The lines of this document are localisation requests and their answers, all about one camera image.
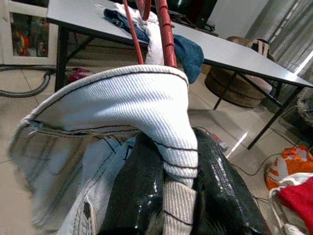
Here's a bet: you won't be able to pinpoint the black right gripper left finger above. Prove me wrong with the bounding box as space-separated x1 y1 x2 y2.
97 133 165 235

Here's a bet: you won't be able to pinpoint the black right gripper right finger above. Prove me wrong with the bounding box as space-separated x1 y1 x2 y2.
192 128 272 235

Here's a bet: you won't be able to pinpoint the dark red plastic hanger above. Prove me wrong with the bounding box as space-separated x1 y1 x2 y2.
122 0 179 68

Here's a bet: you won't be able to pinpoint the grey power box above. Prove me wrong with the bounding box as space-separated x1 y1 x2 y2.
209 133 230 152

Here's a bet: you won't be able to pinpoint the white laundry bag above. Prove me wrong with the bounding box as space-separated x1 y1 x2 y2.
268 172 313 235

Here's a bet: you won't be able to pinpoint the orange white bag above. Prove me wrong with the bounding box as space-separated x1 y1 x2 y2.
265 145 313 191

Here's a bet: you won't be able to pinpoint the red vacuum cleaner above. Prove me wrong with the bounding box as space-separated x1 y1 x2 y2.
69 67 93 83

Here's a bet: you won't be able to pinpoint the white table black legs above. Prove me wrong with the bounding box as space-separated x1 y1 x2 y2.
46 0 313 150

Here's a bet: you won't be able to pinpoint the blue denim garment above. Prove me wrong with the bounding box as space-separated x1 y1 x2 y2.
104 8 205 84

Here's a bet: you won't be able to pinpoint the brown leather chair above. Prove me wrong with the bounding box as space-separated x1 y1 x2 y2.
226 36 277 62

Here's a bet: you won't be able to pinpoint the grey curtain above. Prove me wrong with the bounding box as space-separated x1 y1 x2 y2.
244 0 313 81

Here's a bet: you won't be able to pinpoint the grey vacuum hose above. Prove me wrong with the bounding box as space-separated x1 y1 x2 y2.
0 65 52 98

